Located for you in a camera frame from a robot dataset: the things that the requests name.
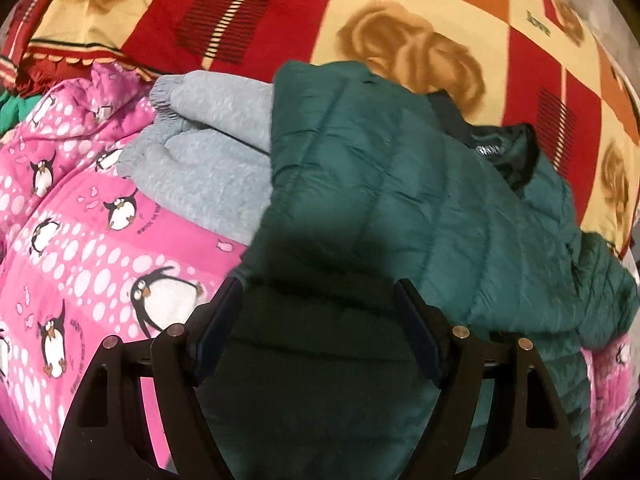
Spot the dark green puffer jacket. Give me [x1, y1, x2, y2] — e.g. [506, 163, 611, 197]
[198, 62, 639, 479]

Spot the pink penguin fleece blanket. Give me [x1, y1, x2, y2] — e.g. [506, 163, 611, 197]
[1, 64, 243, 474]

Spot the grey fleece sweatshirt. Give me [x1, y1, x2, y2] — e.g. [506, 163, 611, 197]
[116, 70, 273, 245]

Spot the teal green cloth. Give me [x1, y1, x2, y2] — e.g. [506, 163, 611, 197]
[0, 90, 41, 136]

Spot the red cream rose blanket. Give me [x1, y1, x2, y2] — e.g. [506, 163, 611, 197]
[1, 0, 639, 252]

